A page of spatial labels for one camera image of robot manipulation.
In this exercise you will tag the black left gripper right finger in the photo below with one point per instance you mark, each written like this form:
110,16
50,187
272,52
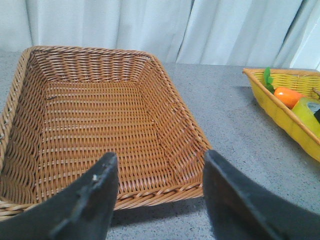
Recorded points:
241,209

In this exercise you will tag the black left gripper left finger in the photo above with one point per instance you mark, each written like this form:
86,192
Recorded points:
82,211

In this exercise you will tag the yellow tape roll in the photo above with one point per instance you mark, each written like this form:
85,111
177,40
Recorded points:
305,110

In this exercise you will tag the brown wicker basket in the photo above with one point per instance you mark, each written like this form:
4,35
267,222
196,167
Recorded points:
68,106

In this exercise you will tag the orange toy carrot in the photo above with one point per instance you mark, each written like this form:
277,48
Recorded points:
287,96

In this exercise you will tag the yellow wicker basket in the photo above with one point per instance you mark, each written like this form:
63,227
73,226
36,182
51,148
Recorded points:
302,81

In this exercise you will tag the white curtain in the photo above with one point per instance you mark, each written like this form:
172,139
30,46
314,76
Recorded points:
267,33

